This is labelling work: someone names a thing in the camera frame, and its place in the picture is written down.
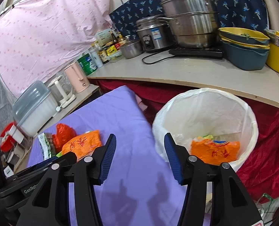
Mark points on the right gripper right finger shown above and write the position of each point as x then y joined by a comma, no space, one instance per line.
177,157

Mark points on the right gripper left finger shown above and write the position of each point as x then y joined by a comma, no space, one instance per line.
103,157

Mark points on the orange tea bag wrapper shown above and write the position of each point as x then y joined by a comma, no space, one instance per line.
83,145

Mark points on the orange snack wrapper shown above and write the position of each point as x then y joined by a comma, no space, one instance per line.
215,152

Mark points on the green orange small box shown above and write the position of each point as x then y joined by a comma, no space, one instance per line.
59,154

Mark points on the red plastic bag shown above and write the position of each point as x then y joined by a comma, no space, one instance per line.
63,134

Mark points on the green white milk carton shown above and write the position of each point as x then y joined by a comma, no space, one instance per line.
47,145

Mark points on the green yellow plastic bag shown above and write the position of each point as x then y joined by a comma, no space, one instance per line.
208,137

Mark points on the white lined trash bin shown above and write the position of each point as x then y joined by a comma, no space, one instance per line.
203,112

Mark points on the purple tablecloth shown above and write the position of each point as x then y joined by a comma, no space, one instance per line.
140,188

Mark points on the red basin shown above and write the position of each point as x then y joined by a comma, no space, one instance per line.
7,141

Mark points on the white cup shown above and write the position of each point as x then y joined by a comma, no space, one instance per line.
15,133

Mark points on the pink electric kettle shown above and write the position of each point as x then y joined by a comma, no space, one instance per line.
77,77

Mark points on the white glass kettle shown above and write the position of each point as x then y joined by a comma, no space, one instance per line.
62,91

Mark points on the white dish rack box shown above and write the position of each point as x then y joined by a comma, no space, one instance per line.
34,108

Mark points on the green tin can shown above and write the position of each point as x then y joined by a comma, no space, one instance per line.
87,64

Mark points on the red cloth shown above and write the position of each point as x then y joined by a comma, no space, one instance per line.
260,172

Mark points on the white bottle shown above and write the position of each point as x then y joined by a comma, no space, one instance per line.
94,53

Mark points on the dark sauce bottle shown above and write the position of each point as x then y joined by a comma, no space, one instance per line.
103,56

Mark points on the black induction cooker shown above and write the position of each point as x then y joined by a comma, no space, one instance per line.
212,53

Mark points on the small steel pot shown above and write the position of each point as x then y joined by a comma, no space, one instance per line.
132,49

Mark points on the white tea box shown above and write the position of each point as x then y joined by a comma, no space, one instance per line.
103,37

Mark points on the steel rice cooker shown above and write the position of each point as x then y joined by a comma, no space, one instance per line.
154,33

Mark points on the stacked teal yellow basins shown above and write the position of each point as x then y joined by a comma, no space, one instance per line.
246,49

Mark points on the pink curtain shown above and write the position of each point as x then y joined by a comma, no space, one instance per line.
39,37

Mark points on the yellow pot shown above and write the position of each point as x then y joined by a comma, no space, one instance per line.
273,57

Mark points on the large steel steamer pot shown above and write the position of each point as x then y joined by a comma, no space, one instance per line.
192,22

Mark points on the blue patterned cloth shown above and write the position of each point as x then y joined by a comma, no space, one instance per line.
249,14

